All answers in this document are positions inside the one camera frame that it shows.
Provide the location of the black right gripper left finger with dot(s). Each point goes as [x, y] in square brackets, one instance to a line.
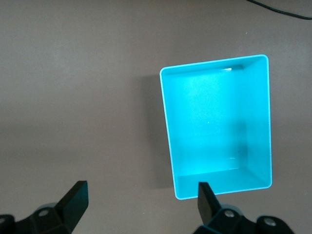
[73, 207]

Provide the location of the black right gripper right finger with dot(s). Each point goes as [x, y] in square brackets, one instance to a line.
[207, 207]

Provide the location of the teal plastic bin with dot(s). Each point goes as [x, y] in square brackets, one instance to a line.
[207, 122]

